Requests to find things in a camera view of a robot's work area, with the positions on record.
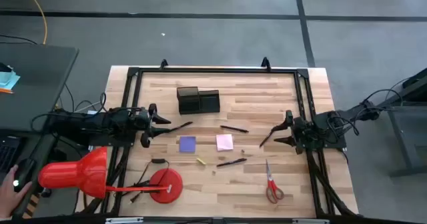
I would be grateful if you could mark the dark side desk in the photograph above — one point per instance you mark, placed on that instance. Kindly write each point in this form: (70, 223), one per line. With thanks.
(36, 84)

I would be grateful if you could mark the pink sticky note pad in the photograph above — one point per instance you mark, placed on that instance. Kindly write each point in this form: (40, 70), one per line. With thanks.
(224, 142)

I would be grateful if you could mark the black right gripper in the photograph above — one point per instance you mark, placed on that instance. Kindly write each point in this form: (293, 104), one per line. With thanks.
(302, 132)

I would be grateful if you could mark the black computer mouse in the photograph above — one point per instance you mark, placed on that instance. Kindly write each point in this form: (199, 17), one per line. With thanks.
(25, 170)

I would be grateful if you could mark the grey metal table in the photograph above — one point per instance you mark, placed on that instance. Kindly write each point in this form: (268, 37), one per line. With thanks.
(397, 130)

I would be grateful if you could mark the person's hand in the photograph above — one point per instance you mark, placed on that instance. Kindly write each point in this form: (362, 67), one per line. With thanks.
(10, 197)

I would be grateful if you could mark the orange pencil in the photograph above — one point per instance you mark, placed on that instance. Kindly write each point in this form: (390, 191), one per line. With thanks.
(6, 91)

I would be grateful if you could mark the yellow black hazard tape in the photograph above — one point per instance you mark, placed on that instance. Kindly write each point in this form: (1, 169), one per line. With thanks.
(31, 205)

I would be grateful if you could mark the black keyboard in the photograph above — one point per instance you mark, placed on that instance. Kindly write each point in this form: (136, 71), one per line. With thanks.
(8, 152)

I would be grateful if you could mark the purple sticky note pad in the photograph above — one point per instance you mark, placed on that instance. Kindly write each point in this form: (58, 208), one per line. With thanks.
(187, 144)

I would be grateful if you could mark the silver metal bracket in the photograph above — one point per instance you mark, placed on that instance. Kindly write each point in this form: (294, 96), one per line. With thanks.
(123, 220)
(310, 221)

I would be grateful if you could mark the teal paper stack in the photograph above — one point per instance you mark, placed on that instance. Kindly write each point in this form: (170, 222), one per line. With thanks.
(8, 80)

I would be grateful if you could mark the black round knob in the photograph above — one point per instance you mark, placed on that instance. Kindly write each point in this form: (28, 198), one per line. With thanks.
(46, 192)

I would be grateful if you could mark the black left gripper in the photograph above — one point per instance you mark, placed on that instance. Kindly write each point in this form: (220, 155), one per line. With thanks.
(145, 120)

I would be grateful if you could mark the black aluminium table frame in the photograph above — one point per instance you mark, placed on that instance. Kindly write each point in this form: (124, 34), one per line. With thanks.
(217, 70)

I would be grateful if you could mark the black mesh desk organizer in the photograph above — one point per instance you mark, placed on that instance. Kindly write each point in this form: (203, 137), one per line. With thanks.
(200, 104)

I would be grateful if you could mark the small yellow-green block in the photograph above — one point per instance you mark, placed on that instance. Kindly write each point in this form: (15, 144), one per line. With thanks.
(201, 161)

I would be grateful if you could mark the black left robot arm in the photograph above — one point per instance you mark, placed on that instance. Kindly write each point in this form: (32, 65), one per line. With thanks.
(100, 124)

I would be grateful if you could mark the red desk lamp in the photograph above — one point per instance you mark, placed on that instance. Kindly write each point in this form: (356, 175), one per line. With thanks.
(83, 172)

